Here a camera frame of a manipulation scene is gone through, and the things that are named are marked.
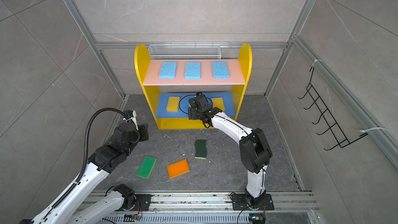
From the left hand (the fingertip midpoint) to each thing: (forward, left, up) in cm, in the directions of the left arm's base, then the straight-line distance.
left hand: (143, 121), depth 73 cm
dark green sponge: (-5, -28, -26) cm, 38 cm away
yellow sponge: (+19, -12, -9) cm, 24 cm away
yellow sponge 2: (+18, -39, -8) cm, 44 cm away
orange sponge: (-15, -15, -25) cm, 32 cm away
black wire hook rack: (-16, -83, +6) cm, 85 cm away
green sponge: (-13, +3, -25) cm, 28 cm away
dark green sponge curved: (+19, -23, -9) cm, 31 cm away
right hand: (+15, -25, -11) cm, 31 cm away
